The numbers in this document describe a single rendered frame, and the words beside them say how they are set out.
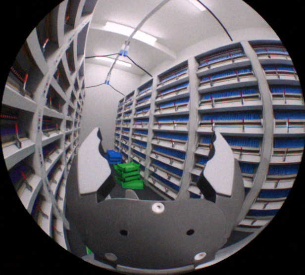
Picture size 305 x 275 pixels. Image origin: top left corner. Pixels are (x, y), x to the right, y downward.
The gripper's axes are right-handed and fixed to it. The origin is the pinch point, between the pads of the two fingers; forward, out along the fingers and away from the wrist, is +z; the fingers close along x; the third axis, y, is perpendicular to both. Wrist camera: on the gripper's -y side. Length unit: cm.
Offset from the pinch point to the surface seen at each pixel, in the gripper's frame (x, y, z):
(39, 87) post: -58, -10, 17
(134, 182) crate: -29, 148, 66
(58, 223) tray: -61, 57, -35
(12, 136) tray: -53, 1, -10
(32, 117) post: -59, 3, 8
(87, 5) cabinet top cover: -52, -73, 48
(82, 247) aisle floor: -45, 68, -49
